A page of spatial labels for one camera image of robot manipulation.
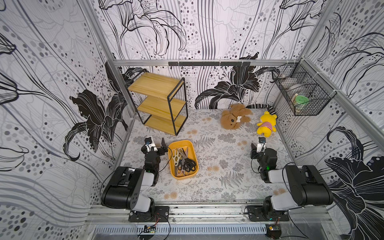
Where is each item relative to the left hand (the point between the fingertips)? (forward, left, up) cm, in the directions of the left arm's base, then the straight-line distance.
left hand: (157, 141), depth 90 cm
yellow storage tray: (+1, -12, -6) cm, 13 cm away
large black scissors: (-12, -19, -5) cm, 23 cm away
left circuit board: (-43, -3, -12) cm, 45 cm away
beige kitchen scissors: (-5, -11, -8) cm, 14 cm away
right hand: (+3, -62, -1) cm, 62 cm away
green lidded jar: (+14, -80, +25) cm, 85 cm away
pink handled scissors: (-14, -16, -6) cm, 22 cm away
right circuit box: (-42, -62, -9) cm, 76 cm away
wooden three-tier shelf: (+19, -3, +9) cm, 21 cm away
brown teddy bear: (+19, -48, +1) cm, 51 cm away
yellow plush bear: (+17, -73, -1) cm, 75 cm away
